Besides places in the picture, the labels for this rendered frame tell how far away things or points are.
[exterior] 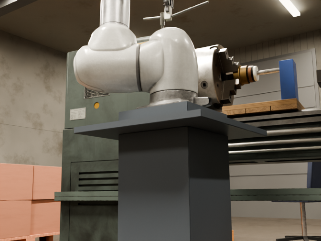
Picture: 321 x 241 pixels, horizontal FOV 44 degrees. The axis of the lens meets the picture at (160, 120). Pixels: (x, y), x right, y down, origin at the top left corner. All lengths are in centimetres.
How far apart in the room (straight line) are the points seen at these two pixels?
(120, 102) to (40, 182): 251
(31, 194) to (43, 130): 521
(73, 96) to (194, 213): 110
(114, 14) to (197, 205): 67
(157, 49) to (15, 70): 789
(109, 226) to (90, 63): 82
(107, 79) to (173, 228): 49
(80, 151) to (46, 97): 752
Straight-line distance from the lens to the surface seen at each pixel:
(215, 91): 177
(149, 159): 114
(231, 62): 185
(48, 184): 429
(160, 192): 112
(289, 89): 178
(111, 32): 130
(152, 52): 124
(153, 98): 123
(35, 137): 910
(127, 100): 181
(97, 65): 125
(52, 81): 961
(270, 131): 164
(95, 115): 190
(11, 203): 400
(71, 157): 195
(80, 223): 191
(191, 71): 124
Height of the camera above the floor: 55
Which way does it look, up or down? 10 degrees up
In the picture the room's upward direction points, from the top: 1 degrees counter-clockwise
